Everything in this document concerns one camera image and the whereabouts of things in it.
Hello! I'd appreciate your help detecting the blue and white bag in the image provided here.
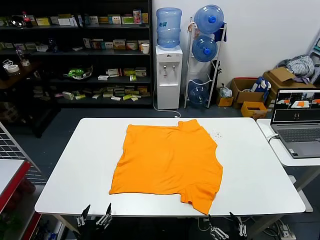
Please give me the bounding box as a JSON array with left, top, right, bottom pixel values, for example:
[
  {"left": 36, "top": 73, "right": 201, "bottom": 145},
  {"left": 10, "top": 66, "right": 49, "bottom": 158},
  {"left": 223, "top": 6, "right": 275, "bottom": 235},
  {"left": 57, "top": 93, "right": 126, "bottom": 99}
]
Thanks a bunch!
[{"left": 251, "top": 76, "right": 272, "bottom": 95}]

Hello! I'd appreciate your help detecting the brown wooden table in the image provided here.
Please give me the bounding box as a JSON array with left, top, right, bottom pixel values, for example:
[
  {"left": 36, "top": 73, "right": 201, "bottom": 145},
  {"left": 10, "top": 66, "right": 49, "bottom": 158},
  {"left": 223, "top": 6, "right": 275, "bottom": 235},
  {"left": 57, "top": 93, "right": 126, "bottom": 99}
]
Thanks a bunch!
[{"left": 0, "top": 61, "right": 62, "bottom": 138}]

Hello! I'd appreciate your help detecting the black shelving unit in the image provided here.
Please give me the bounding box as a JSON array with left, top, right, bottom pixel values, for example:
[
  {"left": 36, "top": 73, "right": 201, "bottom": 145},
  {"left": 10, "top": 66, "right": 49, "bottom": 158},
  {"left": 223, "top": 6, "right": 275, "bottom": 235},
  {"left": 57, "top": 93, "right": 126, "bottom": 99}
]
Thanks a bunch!
[{"left": 0, "top": 0, "right": 154, "bottom": 109}]

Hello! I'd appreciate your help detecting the white metal jug rack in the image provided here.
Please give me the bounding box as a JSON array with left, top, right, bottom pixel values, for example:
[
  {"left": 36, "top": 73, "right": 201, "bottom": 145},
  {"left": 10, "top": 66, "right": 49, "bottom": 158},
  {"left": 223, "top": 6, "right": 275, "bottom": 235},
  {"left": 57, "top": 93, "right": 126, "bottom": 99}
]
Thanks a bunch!
[{"left": 184, "top": 16, "right": 228, "bottom": 109}]

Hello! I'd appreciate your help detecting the small yellow box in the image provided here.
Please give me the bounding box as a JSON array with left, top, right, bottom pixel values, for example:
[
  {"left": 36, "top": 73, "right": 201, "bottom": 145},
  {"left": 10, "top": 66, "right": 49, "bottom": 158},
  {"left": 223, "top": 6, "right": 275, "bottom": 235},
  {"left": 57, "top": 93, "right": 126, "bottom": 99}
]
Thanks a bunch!
[{"left": 216, "top": 92, "right": 235, "bottom": 108}]

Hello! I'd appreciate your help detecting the large brown cardboard box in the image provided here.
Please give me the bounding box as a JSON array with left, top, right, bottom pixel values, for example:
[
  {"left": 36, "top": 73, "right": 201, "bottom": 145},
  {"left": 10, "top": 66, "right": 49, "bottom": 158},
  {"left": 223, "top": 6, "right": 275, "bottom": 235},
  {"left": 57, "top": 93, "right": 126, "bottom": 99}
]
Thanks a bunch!
[{"left": 262, "top": 66, "right": 318, "bottom": 108}]

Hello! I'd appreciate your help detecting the yellow open box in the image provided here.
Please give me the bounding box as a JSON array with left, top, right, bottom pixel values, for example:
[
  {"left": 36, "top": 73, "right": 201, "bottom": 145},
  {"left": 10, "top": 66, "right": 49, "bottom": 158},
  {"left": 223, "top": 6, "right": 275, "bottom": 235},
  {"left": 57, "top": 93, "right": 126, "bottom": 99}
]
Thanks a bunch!
[{"left": 240, "top": 100, "right": 268, "bottom": 119}]

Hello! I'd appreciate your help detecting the white dispenser power cable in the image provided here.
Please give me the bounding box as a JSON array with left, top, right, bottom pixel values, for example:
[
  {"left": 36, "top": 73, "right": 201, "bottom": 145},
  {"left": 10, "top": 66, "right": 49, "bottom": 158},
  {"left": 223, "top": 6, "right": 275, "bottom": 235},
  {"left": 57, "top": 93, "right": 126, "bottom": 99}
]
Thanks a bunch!
[{"left": 152, "top": 79, "right": 181, "bottom": 118}]

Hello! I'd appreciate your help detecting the white water dispenser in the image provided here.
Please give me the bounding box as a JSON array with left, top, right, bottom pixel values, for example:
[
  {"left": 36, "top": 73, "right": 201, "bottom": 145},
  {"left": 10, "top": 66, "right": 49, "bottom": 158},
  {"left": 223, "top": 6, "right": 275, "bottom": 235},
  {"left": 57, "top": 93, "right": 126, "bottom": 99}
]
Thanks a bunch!
[{"left": 155, "top": 45, "right": 184, "bottom": 110}]

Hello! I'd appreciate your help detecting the black tripod stand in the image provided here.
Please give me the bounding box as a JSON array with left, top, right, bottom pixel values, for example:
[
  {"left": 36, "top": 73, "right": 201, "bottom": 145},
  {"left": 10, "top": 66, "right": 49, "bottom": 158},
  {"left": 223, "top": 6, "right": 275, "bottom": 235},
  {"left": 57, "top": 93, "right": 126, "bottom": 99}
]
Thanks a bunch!
[{"left": 211, "top": 59, "right": 223, "bottom": 96}]

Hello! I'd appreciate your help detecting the white power strip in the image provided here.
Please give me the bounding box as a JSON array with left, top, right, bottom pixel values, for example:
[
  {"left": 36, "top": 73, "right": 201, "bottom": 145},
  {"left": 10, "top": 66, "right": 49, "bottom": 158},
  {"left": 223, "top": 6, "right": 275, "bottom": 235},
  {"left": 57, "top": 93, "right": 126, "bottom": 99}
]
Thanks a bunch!
[{"left": 276, "top": 219, "right": 291, "bottom": 238}]

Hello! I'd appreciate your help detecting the shiny metal bowl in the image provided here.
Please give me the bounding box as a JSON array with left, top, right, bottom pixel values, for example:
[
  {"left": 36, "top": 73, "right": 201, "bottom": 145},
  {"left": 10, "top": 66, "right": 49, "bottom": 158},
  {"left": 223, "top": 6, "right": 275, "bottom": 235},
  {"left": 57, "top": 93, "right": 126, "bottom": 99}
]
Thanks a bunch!
[{"left": 9, "top": 15, "right": 26, "bottom": 28}]

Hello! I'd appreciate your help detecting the white wire grid rack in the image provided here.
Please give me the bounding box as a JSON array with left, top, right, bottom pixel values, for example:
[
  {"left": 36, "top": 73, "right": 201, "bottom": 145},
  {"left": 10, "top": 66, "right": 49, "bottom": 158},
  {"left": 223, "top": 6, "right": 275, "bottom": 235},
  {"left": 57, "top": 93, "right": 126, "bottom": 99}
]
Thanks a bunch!
[{"left": 0, "top": 121, "right": 47, "bottom": 185}]

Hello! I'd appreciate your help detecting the upright blue water bottle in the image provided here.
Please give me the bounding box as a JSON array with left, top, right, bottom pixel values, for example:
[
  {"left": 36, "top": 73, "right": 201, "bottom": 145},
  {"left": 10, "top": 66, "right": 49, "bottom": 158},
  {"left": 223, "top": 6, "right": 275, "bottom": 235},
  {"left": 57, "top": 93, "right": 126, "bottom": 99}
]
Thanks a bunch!
[{"left": 156, "top": 7, "right": 183, "bottom": 50}]

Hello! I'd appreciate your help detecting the orange t-shirt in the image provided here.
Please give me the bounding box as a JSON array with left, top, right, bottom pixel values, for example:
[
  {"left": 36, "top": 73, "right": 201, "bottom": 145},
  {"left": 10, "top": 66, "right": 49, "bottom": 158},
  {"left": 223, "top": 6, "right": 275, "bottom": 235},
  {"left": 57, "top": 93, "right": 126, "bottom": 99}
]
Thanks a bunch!
[{"left": 108, "top": 119, "right": 224, "bottom": 216}]

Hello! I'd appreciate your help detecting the white tape roll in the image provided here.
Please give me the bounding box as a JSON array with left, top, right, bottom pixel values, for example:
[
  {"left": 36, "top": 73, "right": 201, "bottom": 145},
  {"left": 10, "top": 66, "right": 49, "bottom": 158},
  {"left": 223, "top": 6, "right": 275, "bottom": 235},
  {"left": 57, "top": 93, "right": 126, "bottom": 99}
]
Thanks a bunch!
[{"left": 6, "top": 64, "right": 20, "bottom": 75}]

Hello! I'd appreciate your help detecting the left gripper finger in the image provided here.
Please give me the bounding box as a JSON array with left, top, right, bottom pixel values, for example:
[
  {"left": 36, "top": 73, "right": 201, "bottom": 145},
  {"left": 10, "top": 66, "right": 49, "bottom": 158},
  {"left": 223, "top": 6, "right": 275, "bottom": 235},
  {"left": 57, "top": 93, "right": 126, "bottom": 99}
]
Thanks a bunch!
[
  {"left": 95, "top": 202, "right": 113, "bottom": 230},
  {"left": 76, "top": 204, "right": 92, "bottom": 227}
]

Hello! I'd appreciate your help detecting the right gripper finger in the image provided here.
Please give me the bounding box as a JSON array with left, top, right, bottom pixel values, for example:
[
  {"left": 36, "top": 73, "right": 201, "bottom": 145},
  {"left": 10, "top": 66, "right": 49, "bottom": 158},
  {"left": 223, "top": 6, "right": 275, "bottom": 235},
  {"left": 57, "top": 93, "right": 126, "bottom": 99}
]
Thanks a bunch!
[
  {"left": 229, "top": 211, "right": 248, "bottom": 237},
  {"left": 207, "top": 213, "right": 229, "bottom": 240}
]

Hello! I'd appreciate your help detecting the large white table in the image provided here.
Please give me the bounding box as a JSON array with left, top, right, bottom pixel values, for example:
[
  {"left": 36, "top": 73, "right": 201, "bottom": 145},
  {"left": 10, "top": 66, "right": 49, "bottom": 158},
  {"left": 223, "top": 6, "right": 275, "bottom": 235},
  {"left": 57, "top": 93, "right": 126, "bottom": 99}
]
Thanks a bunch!
[{"left": 34, "top": 116, "right": 314, "bottom": 235}]

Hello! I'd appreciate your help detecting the grey open laptop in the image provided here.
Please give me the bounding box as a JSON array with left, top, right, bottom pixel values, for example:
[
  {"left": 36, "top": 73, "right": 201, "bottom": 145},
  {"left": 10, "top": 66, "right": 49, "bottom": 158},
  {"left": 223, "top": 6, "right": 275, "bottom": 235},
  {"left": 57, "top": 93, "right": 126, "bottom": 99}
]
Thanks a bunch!
[{"left": 270, "top": 88, "right": 320, "bottom": 159}]

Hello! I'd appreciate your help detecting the white plastic bag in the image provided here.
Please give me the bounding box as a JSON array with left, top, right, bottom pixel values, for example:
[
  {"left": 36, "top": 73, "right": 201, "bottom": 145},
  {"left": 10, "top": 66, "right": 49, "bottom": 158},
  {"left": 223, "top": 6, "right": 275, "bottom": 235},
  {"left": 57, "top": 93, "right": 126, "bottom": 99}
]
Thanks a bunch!
[{"left": 219, "top": 84, "right": 233, "bottom": 98}]

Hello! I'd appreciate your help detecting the blue water jug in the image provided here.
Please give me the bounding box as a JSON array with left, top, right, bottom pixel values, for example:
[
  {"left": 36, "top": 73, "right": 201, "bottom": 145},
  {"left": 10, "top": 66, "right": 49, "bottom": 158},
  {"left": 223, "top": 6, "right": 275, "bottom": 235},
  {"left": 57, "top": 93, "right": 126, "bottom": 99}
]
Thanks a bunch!
[
  {"left": 191, "top": 35, "right": 219, "bottom": 63},
  {"left": 193, "top": 4, "right": 225, "bottom": 35},
  {"left": 187, "top": 79, "right": 210, "bottom": 105}
]

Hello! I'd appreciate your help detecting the green item in bowl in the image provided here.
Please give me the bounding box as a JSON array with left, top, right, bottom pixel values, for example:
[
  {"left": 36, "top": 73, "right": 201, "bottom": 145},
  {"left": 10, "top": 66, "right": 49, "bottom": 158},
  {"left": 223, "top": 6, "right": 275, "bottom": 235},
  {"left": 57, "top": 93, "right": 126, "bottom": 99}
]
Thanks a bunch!
[{"left": 62, "top": 64, "right": 94, "bottom": 81}]

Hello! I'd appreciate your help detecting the white table with red edge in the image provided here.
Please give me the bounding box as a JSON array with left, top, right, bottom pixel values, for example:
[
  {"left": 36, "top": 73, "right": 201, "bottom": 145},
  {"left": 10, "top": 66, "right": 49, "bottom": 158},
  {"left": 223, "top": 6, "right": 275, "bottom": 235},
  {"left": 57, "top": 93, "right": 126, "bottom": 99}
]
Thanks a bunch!
[{"left": 0, "top": 158, "right": 42, "bottom": 240}]

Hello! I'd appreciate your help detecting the small white side table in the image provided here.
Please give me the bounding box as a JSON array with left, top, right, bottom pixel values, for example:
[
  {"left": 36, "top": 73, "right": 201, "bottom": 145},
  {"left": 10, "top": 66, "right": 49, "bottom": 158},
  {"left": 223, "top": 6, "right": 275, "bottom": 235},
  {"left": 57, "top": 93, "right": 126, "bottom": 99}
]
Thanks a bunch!
[{"left": 256, "top": 118, "right": 320, "bottom": 198}]

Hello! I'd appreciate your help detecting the cola bottle red label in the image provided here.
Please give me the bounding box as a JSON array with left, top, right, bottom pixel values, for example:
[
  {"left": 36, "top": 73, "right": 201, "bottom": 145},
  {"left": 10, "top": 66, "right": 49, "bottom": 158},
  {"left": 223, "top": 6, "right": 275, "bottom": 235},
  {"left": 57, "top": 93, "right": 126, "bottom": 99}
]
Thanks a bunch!
[{"left": 21, "top": 10, "right": 33, "bottom": 28}]

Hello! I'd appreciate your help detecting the pile of grey clothes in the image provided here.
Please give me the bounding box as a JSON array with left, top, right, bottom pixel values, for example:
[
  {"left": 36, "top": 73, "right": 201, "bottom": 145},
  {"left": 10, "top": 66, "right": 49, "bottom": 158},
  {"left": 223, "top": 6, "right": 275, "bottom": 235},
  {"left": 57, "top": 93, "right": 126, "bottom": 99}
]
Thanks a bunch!
[{"left": 277, "top": 54, "right": 316, "bottom": 83}]

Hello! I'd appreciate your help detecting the pink product box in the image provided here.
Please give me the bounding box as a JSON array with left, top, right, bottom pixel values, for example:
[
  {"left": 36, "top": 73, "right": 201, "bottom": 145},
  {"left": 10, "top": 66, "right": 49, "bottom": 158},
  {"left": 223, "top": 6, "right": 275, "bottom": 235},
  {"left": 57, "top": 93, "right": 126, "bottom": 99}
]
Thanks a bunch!
[{"left": 132, "top": 9, "right": 142, "bottom": 25}]

